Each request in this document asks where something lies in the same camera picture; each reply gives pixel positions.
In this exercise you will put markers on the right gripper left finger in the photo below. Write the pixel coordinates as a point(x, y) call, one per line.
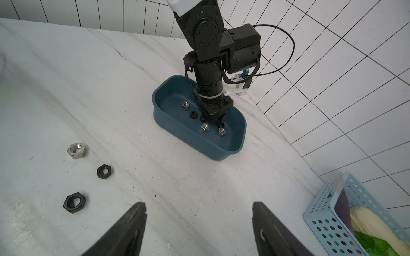
point(125, 237)

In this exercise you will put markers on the green lettuce toy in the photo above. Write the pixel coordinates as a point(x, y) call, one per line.
point(374, 246)

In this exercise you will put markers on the silver hex nut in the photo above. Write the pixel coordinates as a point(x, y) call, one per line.
point(221, 132)
point(185, 106)
point(77, 150)
point(205, 128)

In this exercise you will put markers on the yellow napa cabbage toy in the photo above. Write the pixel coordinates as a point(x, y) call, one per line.
point(365, 221)

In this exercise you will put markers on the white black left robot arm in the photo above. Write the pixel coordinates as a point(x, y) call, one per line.
point(202, 25)

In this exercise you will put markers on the dark teal storage box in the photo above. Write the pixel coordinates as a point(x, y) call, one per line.
point(168, 114)

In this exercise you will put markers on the purple eggplant toy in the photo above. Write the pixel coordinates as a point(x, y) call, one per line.
point(342, 209)

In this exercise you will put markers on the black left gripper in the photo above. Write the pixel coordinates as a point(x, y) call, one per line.
point(213, 109)

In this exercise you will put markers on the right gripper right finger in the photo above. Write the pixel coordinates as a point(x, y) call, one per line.
point(272, 237)

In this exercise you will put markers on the light blue perforated basket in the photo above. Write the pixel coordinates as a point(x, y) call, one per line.
point(329, 229)

